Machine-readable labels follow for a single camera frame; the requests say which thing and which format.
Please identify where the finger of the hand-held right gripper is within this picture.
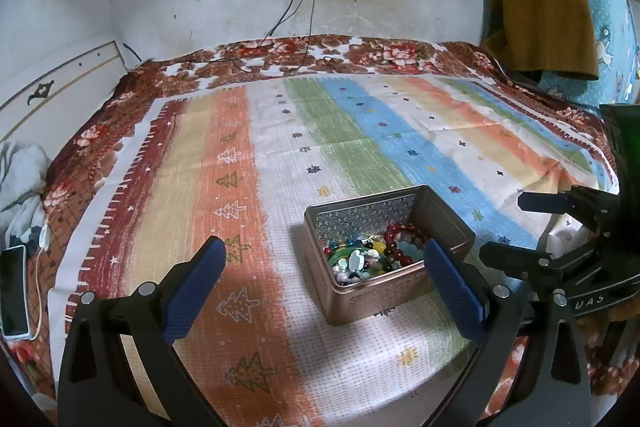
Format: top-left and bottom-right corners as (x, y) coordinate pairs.
(479, 240), (572, 294)
(517, 186), (622, 234)

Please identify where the white shell star bracelet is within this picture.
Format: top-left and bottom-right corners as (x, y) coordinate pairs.
(337, 252), (371, 274)

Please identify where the metal tin box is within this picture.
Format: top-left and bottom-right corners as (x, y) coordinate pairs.
(304, 185), (477, 327)

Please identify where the blue patterned pillow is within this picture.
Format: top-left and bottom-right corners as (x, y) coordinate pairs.
(537, 0), (640, 108)

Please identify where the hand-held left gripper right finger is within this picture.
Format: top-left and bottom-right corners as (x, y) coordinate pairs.
(422, 238), (599, 427)

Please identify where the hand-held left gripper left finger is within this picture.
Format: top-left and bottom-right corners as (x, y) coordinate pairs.
(57, 236), (228, 427)

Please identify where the white headboard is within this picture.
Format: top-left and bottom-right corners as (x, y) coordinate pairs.
(0, 39), (127, 144)

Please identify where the smartphone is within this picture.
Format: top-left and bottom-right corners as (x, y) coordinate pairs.
(0, 245), (30, 339)

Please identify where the white charging cable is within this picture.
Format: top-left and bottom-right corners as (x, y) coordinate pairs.
(25, 221), (52, 341)

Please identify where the light blue bead bracelet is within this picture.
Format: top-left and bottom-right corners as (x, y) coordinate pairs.
(397, 241), (425, 262)

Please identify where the striped tree print mat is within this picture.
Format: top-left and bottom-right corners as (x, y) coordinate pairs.
(54, 73), (621, 427)

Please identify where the grey crumpled cloth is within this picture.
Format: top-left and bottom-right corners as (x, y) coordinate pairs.
(0, 141), (52, 249)

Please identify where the dark red bead bracelet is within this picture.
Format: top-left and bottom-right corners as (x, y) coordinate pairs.
(382, 222), (431, 269)

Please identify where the black cable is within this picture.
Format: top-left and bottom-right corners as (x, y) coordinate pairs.
(200, 0), (302, 68)
(299, 0), (346, 68)

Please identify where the green jade bangle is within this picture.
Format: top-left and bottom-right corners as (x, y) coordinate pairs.
(327, 246), (396, 279)

